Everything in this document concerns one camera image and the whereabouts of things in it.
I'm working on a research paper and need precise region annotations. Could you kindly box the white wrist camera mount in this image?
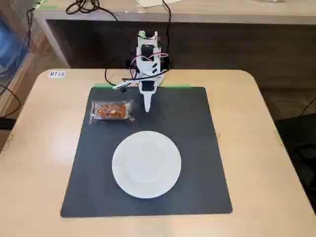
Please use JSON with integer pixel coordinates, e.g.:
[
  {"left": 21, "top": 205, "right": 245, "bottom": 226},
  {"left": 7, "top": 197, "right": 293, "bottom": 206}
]
[{"left": 113, "top": 81, "right": 132, "bottom": 94}]

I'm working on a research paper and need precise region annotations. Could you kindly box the black power cable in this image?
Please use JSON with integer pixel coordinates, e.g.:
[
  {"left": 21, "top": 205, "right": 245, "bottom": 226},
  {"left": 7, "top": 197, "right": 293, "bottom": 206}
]
[{"left": 161, "top": 0, "right": 173, "bottom": 70}]

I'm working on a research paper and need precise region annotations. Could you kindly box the white paper sheet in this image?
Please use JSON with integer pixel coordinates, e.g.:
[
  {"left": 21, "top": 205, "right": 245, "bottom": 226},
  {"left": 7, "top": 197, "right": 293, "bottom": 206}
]
[{"left": 137, "top": 0, "right": 166, "bottom": 8}]

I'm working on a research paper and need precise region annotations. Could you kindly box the white round dish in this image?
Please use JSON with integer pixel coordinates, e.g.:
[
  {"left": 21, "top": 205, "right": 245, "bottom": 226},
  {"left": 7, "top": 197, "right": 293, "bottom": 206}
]
[{"left": 112, "top": 130, "right": 182, "bottom": 199}]

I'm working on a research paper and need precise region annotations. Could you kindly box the blue plastic bin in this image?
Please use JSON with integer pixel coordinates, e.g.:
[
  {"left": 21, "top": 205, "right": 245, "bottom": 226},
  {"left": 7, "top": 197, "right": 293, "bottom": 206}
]
[{"left": 0, "top": 13, "right": 31, "bottom": 73}]

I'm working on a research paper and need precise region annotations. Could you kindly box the thin black floor cable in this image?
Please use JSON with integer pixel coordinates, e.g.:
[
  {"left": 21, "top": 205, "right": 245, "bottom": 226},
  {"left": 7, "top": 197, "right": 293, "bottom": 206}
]
[{"left": 0, "top": 83, "right": 21, "bottom": 117}]

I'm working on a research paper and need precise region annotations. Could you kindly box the black stand foot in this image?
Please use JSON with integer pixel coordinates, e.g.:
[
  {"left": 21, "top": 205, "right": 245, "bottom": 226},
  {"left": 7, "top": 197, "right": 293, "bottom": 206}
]
[{"left": 0, "top": 117, "right": 16, "bottom": 131}]

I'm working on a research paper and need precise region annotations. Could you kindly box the light wooden desk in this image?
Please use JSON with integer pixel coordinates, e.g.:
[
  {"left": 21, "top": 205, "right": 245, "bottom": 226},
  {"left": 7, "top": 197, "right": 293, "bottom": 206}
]
[{"left": 33, "top": 0, "right": 316, "bottom": 69}]

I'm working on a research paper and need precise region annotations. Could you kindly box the black camera cable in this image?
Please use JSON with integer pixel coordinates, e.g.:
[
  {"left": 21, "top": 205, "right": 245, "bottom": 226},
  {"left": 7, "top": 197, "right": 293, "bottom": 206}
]
[{"left": 104, "top": 56, "right": 139, "bottom": 86}]

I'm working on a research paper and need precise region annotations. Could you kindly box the black cable bundle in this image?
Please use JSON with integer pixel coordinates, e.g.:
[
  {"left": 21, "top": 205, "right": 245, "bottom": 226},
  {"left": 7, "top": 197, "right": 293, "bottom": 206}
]
[{"left": 65, "top": 0, "right": 119, "bottom": 22}]

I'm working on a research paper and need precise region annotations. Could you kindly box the dark grey mat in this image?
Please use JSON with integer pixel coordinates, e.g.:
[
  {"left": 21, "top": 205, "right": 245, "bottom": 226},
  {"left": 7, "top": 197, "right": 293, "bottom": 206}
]
[{"left": 60, "top": 86, "right": 233, "bottom": 219}]

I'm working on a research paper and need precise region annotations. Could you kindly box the brown snack cake package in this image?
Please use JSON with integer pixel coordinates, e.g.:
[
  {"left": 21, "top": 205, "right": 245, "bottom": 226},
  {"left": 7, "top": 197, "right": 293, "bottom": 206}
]
[{"left": 88, "top": 100, "right": 135, "bottom": 125}]

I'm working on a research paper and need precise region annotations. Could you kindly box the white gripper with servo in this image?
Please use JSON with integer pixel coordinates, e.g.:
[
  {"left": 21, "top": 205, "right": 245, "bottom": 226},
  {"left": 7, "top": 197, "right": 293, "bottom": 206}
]
[{"left": 137, "top": 80, "right": 158, "bottom": 113}]

